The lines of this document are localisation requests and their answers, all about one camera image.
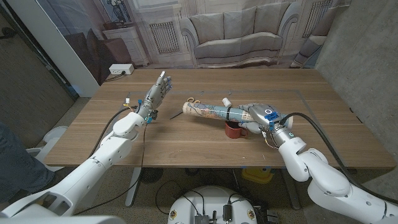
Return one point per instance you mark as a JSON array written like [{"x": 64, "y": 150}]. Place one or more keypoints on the small white roll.
[{"x": 226, "y": 101}]

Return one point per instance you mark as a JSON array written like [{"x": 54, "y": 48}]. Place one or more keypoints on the red enamel mug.
[{"x": 233, "y": 132}]

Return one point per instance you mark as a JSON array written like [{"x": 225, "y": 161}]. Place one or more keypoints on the paper map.
[{"x": 208, "y": 111}]

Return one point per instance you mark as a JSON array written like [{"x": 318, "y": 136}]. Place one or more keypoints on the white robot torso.
[{"x": 211, "y": 199}]

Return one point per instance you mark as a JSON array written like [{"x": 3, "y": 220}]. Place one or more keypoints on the white power strip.
[{"x": 121, "y": 68}]

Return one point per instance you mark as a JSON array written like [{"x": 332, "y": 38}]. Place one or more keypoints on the black rubber band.
[{"x": 229, "y": 113}]

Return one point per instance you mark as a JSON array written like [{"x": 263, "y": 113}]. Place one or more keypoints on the grey table leg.
[
  {"x": 133, "y": 186},
  {"x": 291, "y": 189}
]

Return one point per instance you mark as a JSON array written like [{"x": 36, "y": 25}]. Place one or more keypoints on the black round floor object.
[{"x": 151, "y": 175}]

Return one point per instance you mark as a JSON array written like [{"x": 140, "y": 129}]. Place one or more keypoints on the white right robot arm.
[{"x": 326, "y": 183}]

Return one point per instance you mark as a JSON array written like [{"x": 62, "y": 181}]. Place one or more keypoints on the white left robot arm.
[{"x": 93, "y": 165}]

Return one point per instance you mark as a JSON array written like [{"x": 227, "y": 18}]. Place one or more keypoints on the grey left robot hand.
[{"x": 154, "y": 95}]

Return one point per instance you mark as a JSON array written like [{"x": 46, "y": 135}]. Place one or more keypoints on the printed living room backdrop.
[{"x": 236, "y": 31}]

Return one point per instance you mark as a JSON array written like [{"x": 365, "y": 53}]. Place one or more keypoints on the person in blue jeans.
[{"x": 18, "y": 161}]

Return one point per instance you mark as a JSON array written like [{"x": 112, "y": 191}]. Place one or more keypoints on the yellow object under table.
[{"x": 256, "y": 175}]

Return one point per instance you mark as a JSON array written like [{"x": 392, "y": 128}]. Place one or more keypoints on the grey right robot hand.
[{"x": 264, "y": 115}]

